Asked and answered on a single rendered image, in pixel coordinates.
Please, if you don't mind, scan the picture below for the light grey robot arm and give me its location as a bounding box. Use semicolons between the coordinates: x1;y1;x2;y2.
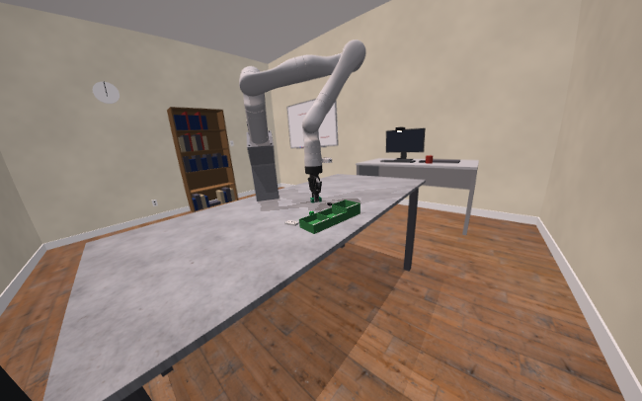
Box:
239;40;366;167

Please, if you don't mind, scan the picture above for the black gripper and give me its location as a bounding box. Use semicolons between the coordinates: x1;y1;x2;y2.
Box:
305;166;322;202

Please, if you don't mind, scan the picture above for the green rack of bins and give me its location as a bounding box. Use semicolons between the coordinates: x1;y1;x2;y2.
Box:
299;200;361;234

